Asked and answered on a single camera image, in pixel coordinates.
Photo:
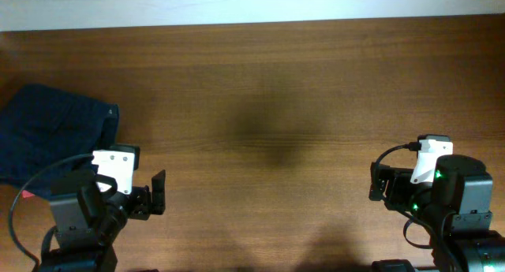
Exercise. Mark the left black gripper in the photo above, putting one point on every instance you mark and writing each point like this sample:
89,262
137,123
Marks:
144,204

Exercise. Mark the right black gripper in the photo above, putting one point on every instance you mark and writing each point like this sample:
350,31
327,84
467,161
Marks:
398,180

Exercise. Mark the navy blue shorts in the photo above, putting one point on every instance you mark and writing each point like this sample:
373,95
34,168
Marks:
42,125

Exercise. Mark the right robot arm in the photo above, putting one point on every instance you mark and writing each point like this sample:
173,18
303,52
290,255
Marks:
454,209

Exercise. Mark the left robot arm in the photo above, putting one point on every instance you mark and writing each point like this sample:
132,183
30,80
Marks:
92,206

